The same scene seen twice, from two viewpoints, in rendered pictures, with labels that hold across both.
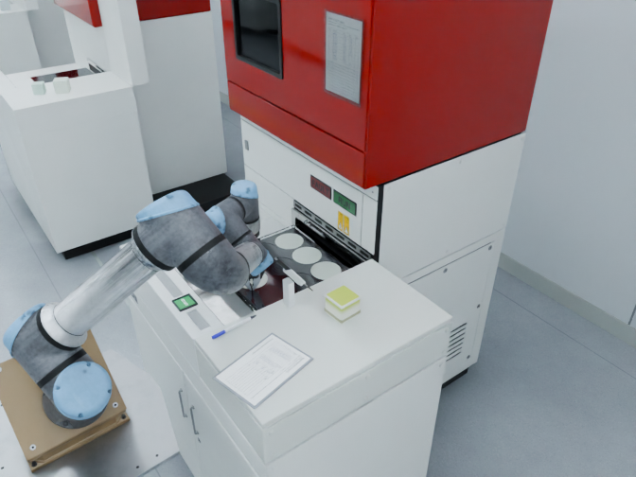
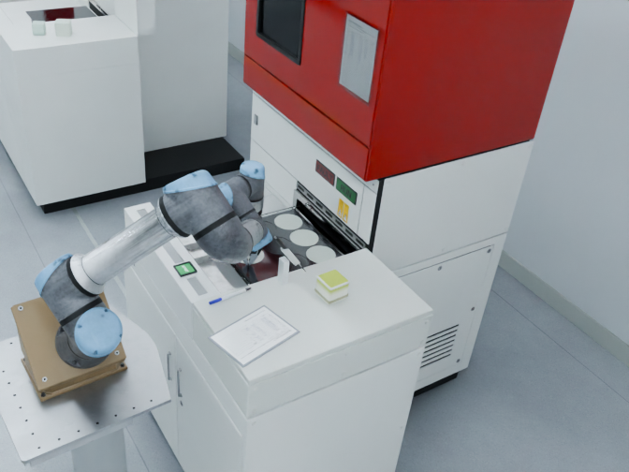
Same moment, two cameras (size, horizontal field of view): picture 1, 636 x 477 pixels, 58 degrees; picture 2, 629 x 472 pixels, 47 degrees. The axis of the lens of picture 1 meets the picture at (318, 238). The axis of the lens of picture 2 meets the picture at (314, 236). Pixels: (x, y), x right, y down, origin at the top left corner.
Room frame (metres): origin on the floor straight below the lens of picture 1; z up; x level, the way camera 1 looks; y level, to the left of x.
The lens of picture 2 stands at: (-0.44, -0.01, 2.33)
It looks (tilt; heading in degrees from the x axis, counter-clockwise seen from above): 35 degrees down; 0
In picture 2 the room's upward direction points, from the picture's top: 6 degrees clockwise
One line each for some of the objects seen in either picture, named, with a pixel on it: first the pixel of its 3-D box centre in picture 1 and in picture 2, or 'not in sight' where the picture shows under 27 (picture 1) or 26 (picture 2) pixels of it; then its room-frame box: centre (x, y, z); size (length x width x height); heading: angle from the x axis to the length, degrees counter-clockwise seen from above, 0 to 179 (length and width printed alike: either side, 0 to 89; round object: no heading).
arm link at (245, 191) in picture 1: (244, 202); (251, 181); (1.41, 0.21, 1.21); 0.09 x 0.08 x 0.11; 148
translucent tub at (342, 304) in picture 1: (342, 304); (331, 287); (1.21, -0.07, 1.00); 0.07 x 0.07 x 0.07; 40
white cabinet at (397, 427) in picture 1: (273, 397); (255, 373); (1.40, 0.16, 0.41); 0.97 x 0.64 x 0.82; 36
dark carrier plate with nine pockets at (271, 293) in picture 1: (280, 266); (277, 245); (1.53, 0.13, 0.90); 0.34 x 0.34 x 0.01; 36
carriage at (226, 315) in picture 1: (211, 308); (208, 277); (1.36, 0.33, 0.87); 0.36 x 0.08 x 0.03; 36
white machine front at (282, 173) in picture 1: (302, 192); (306, 174); (1.82, 0.06, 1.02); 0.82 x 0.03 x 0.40; 36
